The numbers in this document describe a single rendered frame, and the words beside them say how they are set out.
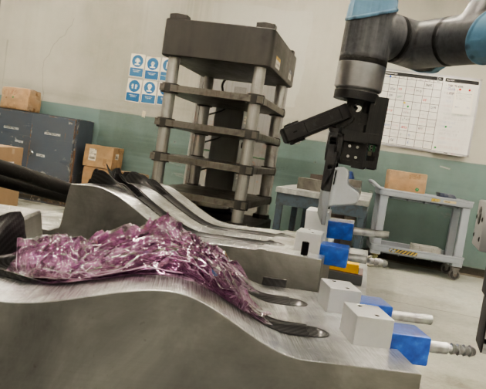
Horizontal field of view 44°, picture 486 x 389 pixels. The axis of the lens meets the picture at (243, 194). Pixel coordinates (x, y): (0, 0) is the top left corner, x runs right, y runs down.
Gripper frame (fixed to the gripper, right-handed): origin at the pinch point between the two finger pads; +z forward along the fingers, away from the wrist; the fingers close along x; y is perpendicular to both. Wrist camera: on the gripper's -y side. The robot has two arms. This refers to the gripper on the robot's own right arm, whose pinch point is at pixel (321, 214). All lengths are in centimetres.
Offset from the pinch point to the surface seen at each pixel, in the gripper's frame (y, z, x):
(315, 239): 0.6, 2.4, -13.1
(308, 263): 0.7, 5.1, -17.6
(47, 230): -37.5, 8.1, -17.5
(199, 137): -165, -9, 482
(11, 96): -452, -21, 590
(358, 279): 7.8, 12.3, 16.8
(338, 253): 4.1, 3.7, -12.8
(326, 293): 4.1, 5.9, -29.8
